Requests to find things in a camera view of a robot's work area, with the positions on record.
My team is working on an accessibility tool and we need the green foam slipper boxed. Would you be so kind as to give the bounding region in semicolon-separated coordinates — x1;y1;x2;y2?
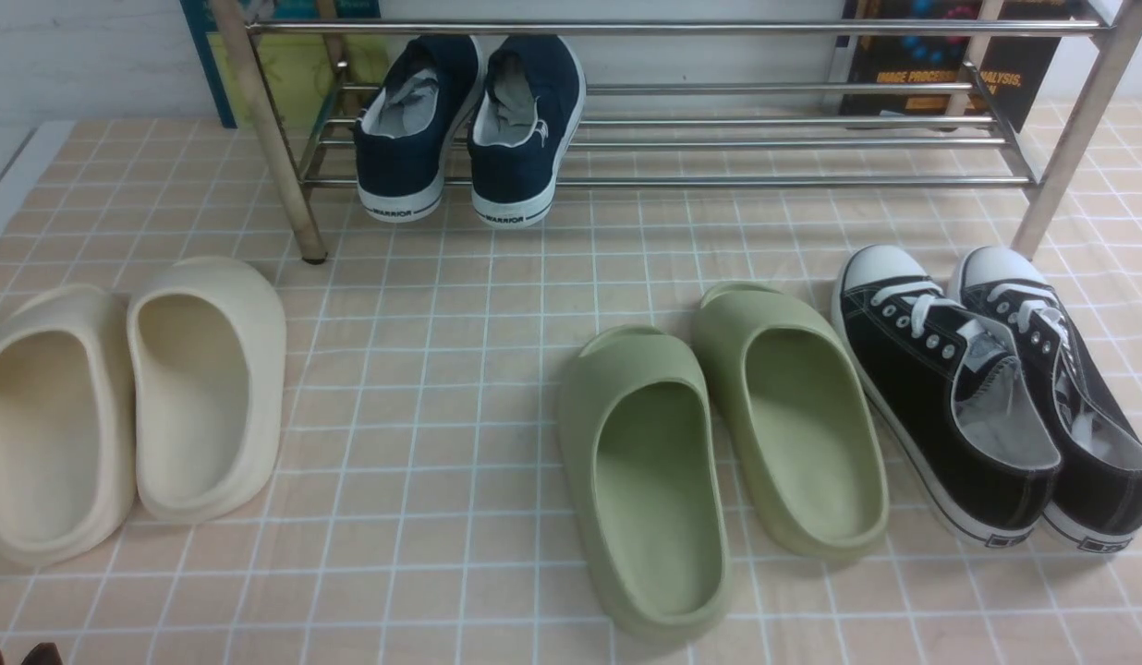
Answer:
555;325;730;647
692;282;891;561

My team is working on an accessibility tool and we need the navy canvas sneaker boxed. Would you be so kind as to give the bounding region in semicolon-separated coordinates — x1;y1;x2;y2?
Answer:
353;35;486;224
467;34;587;229

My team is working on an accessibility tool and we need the left navy canvas sneaker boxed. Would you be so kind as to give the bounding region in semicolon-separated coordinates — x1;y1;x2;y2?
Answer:
353;35;486;224

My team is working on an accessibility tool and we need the left cream foam slipper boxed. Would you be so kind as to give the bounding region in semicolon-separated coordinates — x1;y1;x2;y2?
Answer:
0;285;136;567

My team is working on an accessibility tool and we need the right navy canvas sneaker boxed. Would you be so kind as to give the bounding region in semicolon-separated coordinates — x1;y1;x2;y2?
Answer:
467;34;587;229

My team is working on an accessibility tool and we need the metal shoe rack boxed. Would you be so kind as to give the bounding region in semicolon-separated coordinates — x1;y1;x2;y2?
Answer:
208;1;1142;265

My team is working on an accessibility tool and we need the right green foam slipper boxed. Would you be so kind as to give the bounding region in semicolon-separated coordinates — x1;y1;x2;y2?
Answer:
692;282;891;561

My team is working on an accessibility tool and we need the left green foam slipper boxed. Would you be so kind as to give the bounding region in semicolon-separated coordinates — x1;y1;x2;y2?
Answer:
555;325;730;647

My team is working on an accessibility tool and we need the black image processing book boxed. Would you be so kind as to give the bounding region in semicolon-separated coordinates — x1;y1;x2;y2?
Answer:
825;1;1061;131

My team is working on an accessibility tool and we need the blue and yellow book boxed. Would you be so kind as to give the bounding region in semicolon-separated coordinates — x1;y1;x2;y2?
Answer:
180;1;389;127

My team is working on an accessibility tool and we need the right cream foam slipper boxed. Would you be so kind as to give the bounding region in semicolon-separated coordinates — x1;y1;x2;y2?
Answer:
127;256;287;524

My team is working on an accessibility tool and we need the cream foam slipper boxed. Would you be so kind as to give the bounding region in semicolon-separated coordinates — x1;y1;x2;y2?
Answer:
127;256;287;524
0;285;136;567

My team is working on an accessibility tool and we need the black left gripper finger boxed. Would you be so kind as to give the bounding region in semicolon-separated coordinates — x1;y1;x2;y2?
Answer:
21;641;64;665

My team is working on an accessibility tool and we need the black canvas sneaker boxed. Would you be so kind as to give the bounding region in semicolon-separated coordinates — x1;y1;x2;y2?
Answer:
833;245;1063;548
950;246;1142;554

